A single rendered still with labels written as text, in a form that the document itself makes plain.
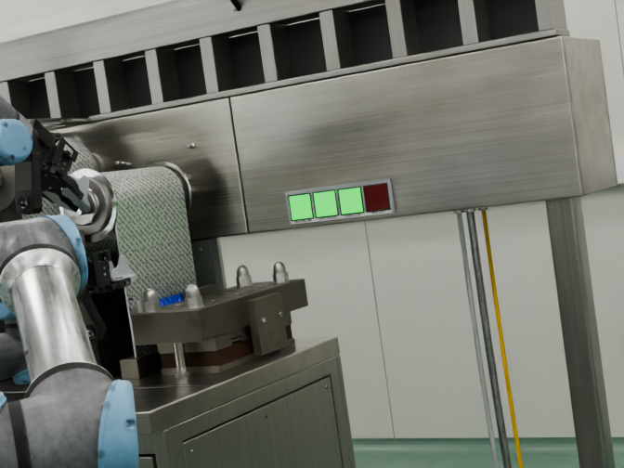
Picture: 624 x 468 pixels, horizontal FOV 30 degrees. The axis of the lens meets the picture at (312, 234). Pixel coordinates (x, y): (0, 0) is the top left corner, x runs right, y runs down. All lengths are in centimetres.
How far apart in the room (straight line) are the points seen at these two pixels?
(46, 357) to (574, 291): 124
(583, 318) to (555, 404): 243
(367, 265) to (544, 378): 90
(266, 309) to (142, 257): 27
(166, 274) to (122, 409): 108
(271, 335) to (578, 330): 62
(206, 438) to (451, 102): 79
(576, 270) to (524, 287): 238
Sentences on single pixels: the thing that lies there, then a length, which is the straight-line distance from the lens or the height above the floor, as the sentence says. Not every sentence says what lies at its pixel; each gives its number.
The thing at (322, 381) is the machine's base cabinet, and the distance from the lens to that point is 244.
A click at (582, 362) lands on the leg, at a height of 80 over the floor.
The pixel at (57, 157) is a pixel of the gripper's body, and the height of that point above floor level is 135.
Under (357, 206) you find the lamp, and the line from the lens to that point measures 238.
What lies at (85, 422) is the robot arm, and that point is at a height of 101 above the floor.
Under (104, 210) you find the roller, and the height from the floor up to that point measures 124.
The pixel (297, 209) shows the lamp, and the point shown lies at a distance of 245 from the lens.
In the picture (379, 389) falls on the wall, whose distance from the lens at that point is 513.
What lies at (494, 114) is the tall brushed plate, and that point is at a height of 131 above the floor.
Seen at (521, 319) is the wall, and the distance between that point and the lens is 480.
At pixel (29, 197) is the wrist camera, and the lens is 220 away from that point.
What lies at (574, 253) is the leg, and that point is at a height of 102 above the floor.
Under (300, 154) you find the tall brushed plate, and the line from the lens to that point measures 245.
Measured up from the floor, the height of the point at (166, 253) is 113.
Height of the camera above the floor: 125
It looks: 3 degrees down
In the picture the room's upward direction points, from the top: 8 degrees counter-clockwise
